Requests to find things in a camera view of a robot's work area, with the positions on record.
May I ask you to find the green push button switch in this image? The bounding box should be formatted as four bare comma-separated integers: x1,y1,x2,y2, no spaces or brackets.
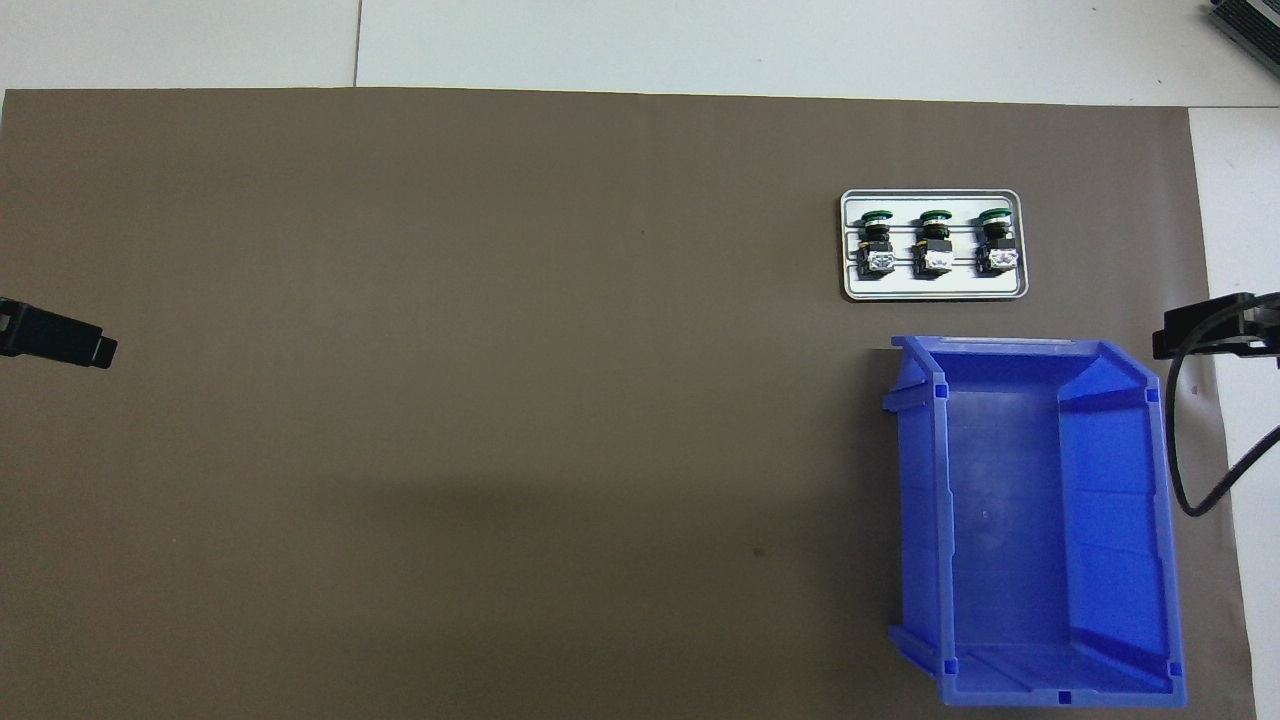
857,208,898,278
977,207,1019,277
915,208,958,278

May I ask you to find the brown table mat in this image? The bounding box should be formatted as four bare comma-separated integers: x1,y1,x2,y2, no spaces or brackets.
0,88,1259,720

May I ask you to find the silver metal tray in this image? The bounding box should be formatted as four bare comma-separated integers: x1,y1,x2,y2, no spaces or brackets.
839,189,1029,302

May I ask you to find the blue plastic storage bin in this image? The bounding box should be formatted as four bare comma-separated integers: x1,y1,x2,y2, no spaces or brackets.
882,335,1188,709

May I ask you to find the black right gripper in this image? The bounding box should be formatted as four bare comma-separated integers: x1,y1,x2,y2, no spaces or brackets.
1153,293,1280,366

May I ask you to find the grey ribbed metal device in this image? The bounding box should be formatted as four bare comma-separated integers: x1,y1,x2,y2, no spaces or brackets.
1205,0,1280,63

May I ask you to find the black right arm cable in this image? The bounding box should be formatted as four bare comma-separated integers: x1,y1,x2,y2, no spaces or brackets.
1165,295,1280,518

